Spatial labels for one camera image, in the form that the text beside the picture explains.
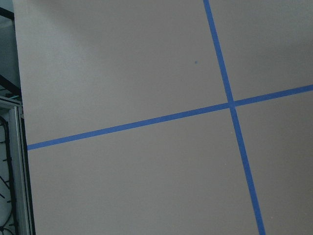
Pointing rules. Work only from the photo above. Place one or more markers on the aluminium table frame rail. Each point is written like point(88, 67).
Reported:
point(16, 212)

